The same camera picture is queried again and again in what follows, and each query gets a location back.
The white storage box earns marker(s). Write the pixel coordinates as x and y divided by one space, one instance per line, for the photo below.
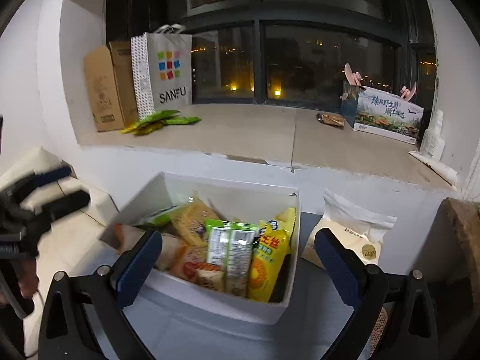
233 202

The tissue pack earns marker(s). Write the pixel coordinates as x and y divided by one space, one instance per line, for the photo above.
356 228

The brown white cracker packet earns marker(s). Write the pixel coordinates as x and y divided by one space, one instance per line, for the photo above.
213 280

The clear wrapped pastry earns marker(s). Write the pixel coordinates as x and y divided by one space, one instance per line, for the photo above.
189 221

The small brown snack packet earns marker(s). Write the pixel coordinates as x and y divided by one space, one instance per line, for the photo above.
333 120

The orange biscuit pack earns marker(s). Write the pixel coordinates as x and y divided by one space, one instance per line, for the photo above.
189 261

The yellow chip bag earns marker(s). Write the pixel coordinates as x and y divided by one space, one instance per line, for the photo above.
282 225

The white SANFU shopping bag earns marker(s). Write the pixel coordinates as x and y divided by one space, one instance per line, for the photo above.
162 75

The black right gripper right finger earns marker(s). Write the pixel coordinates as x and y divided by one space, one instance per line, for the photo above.
410 331

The brown cardboard box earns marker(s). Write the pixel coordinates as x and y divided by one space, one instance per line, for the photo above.
110 86

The green snack packets pile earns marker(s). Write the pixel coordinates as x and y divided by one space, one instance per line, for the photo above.
159 120

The printed landscape gift box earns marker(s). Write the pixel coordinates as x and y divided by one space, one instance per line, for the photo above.
374 111

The green wrapped snack pack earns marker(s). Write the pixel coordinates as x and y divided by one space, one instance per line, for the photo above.
241 240
218 233

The yellow snack packet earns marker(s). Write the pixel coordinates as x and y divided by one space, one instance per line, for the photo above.
267 260

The window frame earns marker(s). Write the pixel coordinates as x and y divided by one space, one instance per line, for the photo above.
292 52

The person's left hand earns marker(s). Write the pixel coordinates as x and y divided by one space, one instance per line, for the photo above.
26 273

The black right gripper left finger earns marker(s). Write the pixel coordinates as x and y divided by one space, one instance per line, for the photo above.
66 332

